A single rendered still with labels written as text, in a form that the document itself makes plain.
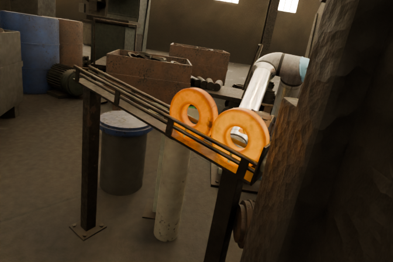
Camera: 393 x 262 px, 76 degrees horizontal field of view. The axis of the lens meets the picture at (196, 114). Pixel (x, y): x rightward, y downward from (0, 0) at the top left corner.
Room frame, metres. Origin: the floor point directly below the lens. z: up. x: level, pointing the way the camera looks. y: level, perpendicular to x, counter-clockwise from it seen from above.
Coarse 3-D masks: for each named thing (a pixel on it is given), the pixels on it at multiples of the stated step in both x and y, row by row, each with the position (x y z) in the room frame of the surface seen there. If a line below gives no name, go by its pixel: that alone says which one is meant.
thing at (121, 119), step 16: (112, 112) 1.43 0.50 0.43; (112, 128) 1.22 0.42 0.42; (128, 128) 1.23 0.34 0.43; (144, 128) 1.29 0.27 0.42; (112, 144) 1.24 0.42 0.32; (128, 144) 1.25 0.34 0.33; (144, 144) 1.34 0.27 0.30; (112, 160) 1.24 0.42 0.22; (128, 160) 1.25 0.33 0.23; (144, 160) 1.38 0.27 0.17; (112, 176) 1.24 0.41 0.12; (128, 176) 1.25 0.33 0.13; (112, 192) 1.24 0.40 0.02; (128, 192) 1.26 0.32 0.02
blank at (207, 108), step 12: (180, 96) 0.71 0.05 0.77; (192, 96) 0.69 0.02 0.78; (204, 96) 0.67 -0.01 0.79; (180, 108) 0.71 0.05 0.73; (204, 108) 0.66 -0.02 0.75; (216, 108) 0.67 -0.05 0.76; (180, 120) 0.70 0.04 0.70; (204, 120) 0.66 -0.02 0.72; (192, 132) 0.68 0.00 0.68; (204, 132) 0.66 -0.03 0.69
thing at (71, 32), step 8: (48, 16) 3.67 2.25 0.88; (64, 24) 3.39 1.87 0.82; (72, 24) 3.46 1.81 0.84; (80, 24) 3.60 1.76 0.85; (64, 32) 3.39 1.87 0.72; (72, 32) 3.47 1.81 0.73; (80, 32) 3.61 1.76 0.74; (64, 40) 3.39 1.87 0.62; (72, 40) 3.47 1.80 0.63; (80, 40) 3.61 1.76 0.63; (64, 48) 3.39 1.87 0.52; (72, 48) 3.47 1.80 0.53; (80, 48) 3.61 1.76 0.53; (64, 56) 3.39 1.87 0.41; (72, 56) 3.47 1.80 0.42; (80, 56) 3.62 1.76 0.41; (64, 64) 3.39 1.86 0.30; (72, 64) 3.47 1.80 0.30; (80, 64) 3.61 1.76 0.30
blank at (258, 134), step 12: (240, 108) 0.62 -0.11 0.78; (216, 120) 0.64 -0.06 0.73; (228, 120) 0.62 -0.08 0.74; (240, 120) 0.60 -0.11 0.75; (252, 120) 0.59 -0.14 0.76; (216, 132) 0.64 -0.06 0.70; (228, 132) 0.64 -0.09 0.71; (252, 132) 0.58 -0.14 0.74; (264, 132) 0.57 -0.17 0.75; (228, 144) 0.62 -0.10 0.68; (252, 144) 0.58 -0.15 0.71; (264, 144) 0.57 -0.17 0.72; (252, 156) 0.58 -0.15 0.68
